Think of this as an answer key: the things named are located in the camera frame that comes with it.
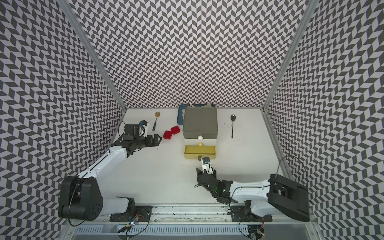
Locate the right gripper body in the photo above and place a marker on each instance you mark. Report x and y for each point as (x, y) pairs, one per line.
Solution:
(199, 174)

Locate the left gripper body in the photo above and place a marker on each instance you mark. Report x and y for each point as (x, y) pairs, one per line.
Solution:
(147, 141)

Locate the red brooch box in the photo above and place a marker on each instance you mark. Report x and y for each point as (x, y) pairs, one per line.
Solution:
(167, 135)
(175, 130)

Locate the yellow bottom drawer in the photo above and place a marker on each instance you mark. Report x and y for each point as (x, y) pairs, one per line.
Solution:
(194, 152)

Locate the white drawer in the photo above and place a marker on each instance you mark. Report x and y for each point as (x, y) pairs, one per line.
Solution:
(200, 141)

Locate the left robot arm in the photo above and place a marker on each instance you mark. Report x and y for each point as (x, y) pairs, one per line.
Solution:
(80, 195)

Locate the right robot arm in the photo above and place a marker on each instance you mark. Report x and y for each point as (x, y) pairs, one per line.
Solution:
(261, 199)

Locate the grey drawer cabinet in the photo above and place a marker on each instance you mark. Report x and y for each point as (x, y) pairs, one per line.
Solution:
(200, 121)

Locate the teal tray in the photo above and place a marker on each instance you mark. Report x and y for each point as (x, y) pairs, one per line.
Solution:
(181, 108)

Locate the black spoon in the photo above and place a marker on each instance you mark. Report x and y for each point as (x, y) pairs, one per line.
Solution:
(233, 118)

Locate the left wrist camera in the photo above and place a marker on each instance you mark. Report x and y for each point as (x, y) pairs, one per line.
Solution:
(137, 130)

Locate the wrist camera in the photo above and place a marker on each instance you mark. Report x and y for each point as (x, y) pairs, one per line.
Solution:
(206, 165)
(137, 130)

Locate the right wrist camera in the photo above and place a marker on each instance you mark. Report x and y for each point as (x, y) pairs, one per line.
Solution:
(206, 165)

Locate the gold spoon green handle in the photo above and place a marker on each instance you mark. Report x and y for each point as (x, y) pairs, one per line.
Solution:
(157, 114)

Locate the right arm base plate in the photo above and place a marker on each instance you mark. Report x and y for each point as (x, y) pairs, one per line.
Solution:
(239, 214)

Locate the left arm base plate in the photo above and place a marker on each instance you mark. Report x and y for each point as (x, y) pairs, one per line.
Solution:
(127, 217)

